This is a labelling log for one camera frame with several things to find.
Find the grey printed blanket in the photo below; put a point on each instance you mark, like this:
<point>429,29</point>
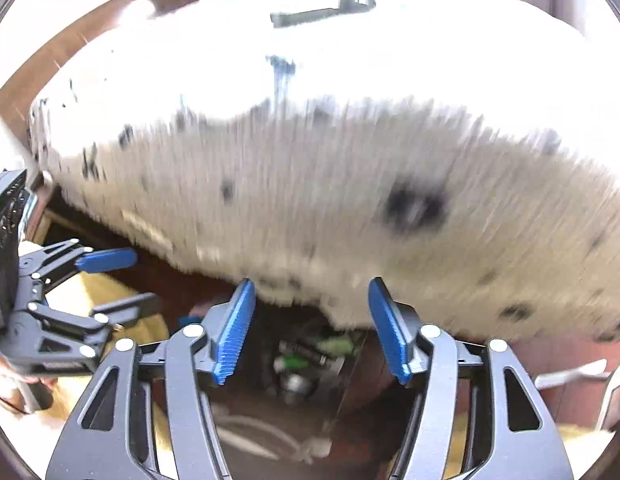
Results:
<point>340,170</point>

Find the black flat device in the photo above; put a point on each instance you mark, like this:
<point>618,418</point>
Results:
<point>320,9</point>

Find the yellow fluffy rug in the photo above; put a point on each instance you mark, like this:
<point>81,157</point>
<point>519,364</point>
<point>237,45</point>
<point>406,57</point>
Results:
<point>119,290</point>

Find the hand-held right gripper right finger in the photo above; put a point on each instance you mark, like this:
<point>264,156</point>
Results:
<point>390,332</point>

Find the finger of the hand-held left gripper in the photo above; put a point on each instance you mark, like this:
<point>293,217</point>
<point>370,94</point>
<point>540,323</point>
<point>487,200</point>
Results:
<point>107,259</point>
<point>132,305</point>

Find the dark wooden headboard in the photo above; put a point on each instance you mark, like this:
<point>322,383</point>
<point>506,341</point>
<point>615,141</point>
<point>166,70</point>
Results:
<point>64,55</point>

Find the white plastic object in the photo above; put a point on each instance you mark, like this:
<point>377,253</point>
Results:
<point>580,377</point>

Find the green white packet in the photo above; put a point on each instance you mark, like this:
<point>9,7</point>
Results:
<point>336,345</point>

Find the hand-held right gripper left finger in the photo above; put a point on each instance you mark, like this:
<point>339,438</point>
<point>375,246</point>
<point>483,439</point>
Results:
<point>233,332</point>

